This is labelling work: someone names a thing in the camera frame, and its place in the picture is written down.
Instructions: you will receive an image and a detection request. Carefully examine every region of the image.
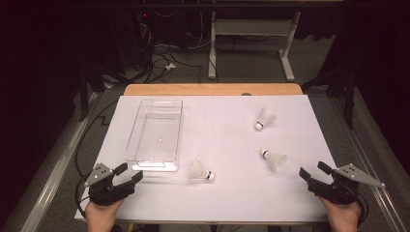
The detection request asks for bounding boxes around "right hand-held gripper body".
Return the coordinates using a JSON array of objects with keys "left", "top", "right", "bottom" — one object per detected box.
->
[{"left": 307, "top": 163, "right": 386, "bottom": 205}]

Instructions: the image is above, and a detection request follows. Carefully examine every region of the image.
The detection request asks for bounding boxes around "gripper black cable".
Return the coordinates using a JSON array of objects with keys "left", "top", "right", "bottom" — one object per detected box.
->
[
  {"left": 356, "top": 192, "right": 370, "bottom": 227},
  {"left": 73, "top": 100, "right": 120, "bottom": 219}
]

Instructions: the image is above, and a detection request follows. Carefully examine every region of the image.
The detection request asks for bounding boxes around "white feather shuttlecock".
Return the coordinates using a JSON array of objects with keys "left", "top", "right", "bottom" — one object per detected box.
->
[
  {"left": 188, "top": 159, "right": 216, "bottom": 182},
  {"left": 253, "top": 106, "right": 277, "bottom": 131},
  {"left": 260, "top": 148, "right": 288, "bottom": 174}
]

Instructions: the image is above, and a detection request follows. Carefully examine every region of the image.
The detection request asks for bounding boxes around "metal floor rail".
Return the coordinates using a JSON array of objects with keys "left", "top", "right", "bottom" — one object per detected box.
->
[
  {"left": 18, "top": 92, "right": 100, "bottom": 232},
  {"left": 328, "top": 96, "right": 410, "bottom": 232}
]

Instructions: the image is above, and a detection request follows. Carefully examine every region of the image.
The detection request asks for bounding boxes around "tangle of floor cables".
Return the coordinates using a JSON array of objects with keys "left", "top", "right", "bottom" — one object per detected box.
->
[{"left": 127, "top": 8, "right": 207, "bottom": 85}]

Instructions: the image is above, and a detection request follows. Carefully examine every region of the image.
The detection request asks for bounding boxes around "white metal desk frame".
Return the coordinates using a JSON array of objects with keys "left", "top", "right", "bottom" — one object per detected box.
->
[{"left": 207, "top": 0, "right": 303, "bottom": 83}]

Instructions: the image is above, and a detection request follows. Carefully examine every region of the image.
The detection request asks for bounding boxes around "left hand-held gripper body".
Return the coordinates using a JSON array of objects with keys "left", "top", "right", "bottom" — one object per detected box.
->
[{"left": 84, "top": 162, "right": 133, "bottom": 207}]

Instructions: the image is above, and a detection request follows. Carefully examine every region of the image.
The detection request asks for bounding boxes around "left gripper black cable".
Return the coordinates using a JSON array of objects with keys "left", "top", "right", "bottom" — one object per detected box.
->
[{"left": 73, "top": 100, "right": 120, "bottom": 219}]

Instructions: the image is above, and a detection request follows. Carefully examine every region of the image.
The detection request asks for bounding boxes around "wooden table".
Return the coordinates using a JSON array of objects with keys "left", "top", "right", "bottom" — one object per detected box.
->
[{"left": 123, "top": 83, "right": 304, "bottom": 97}]

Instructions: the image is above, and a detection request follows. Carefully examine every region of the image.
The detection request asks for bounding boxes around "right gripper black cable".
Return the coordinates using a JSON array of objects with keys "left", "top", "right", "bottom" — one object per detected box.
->
[{"left": 356, "top": 192, "right": 370, "bottom": 227}]

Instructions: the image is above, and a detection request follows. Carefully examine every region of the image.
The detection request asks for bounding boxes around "person's left hand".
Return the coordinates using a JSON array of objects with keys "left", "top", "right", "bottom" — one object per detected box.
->
[{"left": 84, "top": 197, "right": 126, "bottom": 232}]

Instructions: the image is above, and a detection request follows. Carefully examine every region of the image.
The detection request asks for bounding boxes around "person's right hand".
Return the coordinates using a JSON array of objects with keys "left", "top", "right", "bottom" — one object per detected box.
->
[{"left": 317, "top": 195, "right": 363, "bottom": 232}]

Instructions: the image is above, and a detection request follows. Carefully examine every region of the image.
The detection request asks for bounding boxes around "black stand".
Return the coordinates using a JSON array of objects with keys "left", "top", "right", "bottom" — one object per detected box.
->
[
  {"left": 77, "top": 61, "right": 108, "bottom": 123},
  {"left": 301, "top": 61, "right": 357, "bottom": 131}
]

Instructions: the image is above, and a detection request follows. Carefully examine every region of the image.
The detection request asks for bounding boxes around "clear plastic bin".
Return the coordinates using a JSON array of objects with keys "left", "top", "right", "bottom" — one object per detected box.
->
[{"left": 124, "top": 98, "right": 184, "bottom": 173}]

